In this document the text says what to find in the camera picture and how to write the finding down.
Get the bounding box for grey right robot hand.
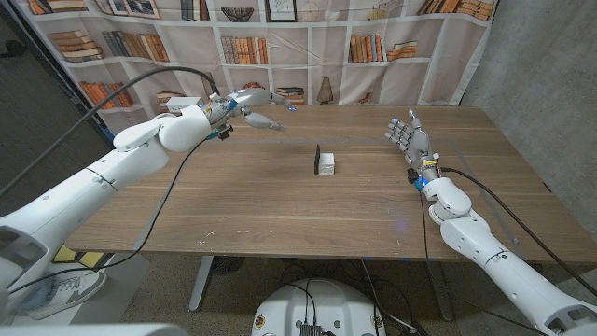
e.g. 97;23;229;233
384;108;442;175

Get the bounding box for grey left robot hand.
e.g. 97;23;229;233
216;88;298;133

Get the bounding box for small white cube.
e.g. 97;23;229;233
318;152;337;176

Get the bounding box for white power strip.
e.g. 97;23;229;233
165;95;202;115

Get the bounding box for printed bookshelf backdrop cloth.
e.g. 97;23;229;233
13;0;500;137

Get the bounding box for grey table leg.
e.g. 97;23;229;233
426;260;454;322

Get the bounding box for white robot torso base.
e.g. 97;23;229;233
251;278;387;336

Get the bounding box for white table leg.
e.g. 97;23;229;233
188;255;215;313

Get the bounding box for black perforated partition panel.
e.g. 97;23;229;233
0;4;116;218

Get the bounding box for white floor board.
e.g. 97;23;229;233
8;254;151;327

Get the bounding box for yellow black floor mat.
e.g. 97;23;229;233
52;245;107;271

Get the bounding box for grey white sneaker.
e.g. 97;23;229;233
18;270;108;322

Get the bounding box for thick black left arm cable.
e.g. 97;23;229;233
0;65;221;200

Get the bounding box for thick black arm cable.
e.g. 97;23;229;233
439;166;597;299
0;65;221;200

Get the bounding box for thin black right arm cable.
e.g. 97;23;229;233
417;186;549;336

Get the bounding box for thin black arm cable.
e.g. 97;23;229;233
417;186;549;336
7;134;212;295

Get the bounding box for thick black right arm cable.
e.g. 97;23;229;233
439;166;597;299

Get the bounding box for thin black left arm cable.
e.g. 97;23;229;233
7;134;212;295

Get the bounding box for black floor cable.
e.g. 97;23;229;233
361;259;421;335

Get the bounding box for black cable on torso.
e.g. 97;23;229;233
285;278;319;326

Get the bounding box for black bracket on partition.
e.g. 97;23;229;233
0;39;27;60

